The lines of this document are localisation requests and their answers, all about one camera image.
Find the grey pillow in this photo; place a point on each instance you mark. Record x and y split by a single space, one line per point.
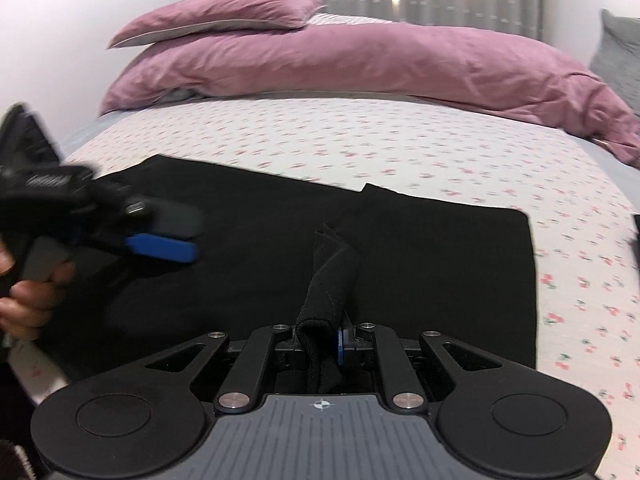
617 55

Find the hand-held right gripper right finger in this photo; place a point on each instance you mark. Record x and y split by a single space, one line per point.
342 349

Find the grey cloth under duvet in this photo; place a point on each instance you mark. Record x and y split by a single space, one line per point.
180 95

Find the black pants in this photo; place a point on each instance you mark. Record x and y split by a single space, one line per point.
240 230

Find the person's left hand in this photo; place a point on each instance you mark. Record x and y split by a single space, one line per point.
35 305

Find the light blue blanket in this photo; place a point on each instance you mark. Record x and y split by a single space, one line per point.
87 132

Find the pink pillow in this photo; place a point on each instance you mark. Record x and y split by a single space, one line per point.
220 15

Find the pink duvet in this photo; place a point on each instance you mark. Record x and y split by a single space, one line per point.
380 65

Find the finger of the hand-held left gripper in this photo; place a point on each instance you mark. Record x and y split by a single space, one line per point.
162 249

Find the white floral bed sheet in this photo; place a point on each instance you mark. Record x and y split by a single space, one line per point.
350 135

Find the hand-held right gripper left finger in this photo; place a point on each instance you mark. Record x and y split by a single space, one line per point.
267 357

